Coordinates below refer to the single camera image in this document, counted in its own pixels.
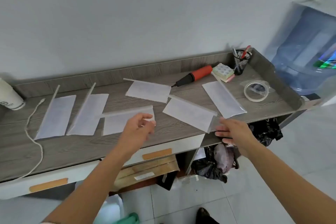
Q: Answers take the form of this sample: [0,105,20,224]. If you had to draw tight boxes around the person's right hand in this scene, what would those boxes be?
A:
[215,117,259,158]

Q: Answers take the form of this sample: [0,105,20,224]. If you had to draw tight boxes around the person's left hand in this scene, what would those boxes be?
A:
[119,113,156,155]

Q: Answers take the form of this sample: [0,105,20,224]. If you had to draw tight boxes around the person's right forearm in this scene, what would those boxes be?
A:
[245,138,336,224]

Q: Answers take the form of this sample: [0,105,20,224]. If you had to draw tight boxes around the person's left forearm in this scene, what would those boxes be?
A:
[42,137,137,224]

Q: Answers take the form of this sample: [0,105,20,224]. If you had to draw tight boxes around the pink plastic bag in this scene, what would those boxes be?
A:
[213,143,236,174]

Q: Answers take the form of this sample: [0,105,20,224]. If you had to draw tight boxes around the group of white paper flags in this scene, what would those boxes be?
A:
[34,78,247,141]

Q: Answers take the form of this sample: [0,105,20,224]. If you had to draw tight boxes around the black plastic bag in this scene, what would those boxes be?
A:
[191,146,240,184]
[248,118,284,147]

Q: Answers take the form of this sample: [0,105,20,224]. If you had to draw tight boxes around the brown cardboard box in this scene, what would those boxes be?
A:
[113,154,180,193]

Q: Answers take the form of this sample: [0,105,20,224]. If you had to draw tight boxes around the clear tape roll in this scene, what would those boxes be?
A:
[244,80,270,103]

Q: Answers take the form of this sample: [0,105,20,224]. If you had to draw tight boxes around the pastel sticky note block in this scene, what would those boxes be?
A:
[211,63,235,83]

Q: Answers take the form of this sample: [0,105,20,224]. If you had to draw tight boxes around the red and black hand pump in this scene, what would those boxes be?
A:
[171,65,213,88]

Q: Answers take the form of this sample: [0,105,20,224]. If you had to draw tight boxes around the grey wood grain desk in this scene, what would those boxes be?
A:
[0,48,307,201]

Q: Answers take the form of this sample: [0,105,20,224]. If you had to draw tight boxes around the black mesh pen holder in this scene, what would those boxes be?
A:
[233,49,253,76]

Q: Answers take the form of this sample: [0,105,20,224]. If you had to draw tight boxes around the person's black shoe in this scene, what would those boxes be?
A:
[195,207,220,224]

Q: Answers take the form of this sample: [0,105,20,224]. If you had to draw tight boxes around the white plastic container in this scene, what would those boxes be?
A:
[93,194,124,224]

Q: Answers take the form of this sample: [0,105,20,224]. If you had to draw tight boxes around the green plastic item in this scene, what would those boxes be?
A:
[119,212,140,224]

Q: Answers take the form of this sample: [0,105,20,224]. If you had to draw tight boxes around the white water dispenser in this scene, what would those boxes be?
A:
[291,0,336,107]

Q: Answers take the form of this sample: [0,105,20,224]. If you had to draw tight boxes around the blue water jug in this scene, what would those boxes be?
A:
[271,6,336,93]

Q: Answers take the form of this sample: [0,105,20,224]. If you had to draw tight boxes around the white paper cup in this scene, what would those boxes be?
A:
[0,78,26,111]

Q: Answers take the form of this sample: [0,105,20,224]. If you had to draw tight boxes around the white drawer orange handle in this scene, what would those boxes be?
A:
[123,134,206,167]
[0,159,102,201]

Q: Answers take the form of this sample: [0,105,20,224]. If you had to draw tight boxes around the white cotton string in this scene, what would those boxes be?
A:
[10,98,46,183]

